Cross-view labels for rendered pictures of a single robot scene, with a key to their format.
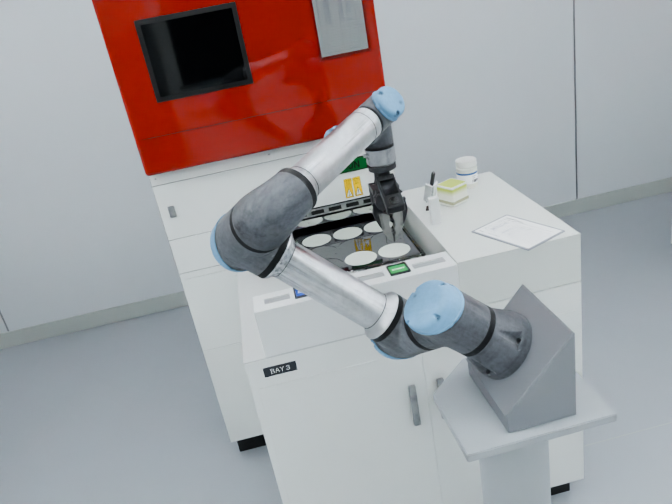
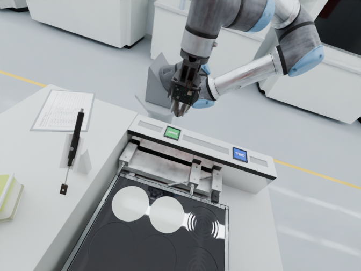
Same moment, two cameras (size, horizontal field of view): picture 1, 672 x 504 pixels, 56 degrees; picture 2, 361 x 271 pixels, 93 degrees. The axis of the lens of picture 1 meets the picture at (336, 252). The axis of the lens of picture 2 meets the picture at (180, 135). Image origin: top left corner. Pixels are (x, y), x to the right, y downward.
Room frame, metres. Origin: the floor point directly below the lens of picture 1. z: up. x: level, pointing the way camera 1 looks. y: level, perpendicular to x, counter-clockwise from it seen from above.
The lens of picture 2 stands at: (1.97, -0.09, 1.40)
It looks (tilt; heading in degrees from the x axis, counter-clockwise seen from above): 44 degrees down; 184
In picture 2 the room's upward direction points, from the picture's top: 19 degrees clockwise
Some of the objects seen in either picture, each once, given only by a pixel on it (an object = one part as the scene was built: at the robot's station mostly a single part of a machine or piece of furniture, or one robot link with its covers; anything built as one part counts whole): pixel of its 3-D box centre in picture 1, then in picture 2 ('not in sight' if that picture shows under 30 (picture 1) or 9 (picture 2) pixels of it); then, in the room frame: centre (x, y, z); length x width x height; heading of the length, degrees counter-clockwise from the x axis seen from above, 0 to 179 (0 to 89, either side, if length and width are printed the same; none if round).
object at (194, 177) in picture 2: not in sight; (194, 175); (1.61, -0.03, 0.89); 0.08 x 0.03 x 0.03; 6
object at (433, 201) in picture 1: (432, 201); (76, 159); (1.80, -0.32, 1.03); 0.06 x 0.04 x 0.13; 6
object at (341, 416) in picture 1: (404, 380); not in sight; (1.79, -0.15, 0.41); 0.96 x 0.64 x 0.82; 96
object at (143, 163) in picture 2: not in sight; (172, 172); (1.62, -0.10, 0.87); 0.36 x 0.08 x 0.03; 96
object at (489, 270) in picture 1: (477, 231); (34, 177); (1.82, -0.45, 0.89); 0.62 x 0.35 x 0.14; 6
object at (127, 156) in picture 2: not in sight; (128, 154); (1.64, -0.27, 0.89); 0.08 x 0.03 x 0.03; 6
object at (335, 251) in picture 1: (353, 245); (155, 258); (1.88, -0.06, 0.90); 0.34 x 0.34 x 0.01; 6
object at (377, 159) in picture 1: (379, 156); (199, 43); (1.54, -0.15, 1.28); 0.08 x 0.08 x 0.05
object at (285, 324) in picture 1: (357, 303); (199, 155); (1.52, -0.03, 0.89); 0.55 x 0.09 x 0.14; 96
